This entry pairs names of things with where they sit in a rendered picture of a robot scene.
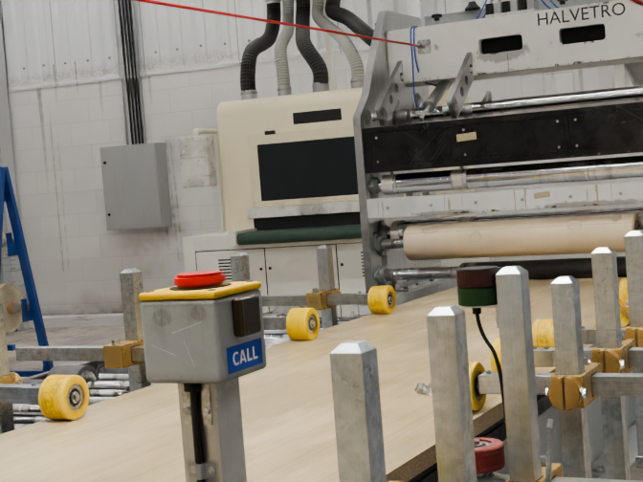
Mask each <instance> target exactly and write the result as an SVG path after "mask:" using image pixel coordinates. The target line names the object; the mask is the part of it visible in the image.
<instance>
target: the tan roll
mask: <svg viewBox="0 0 643 482"><path fill-rule="evenodd" d="M636 217H637V214H636V213H625V214H608V215H590V216H572V217H554V218H537V219H520V220H501V221H484V222H467V223H449V224H431V225H413V226H407V227H406V229H405V232H404V237H403V238H396V239H383V240H382V242H381V246H382V249H404V251H405V254H406V257H407V258H408V259H409V260H430V259H454V258H478V257H502V256H526V255H550V254H574V253H592V252H593V251H594V250H595V249H596V248H599V247H611V248H613V249H614V250H616V252H624V251H625V238H624V236H625V235H626V234H627V233H628V232H629V231H631V230H642V231H643V227H638V226H637V220H636V219H637V218H636Z"/></svg>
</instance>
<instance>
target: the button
mask: <svg viewBox="0 0 643 482"><path fill-rule="evenodd" d="M223 281H226V274H222V271H201V272H190V273H183V274H177V277H174V285H178V288H201V287H210V286H217V285H221V284H223Z"/></svg>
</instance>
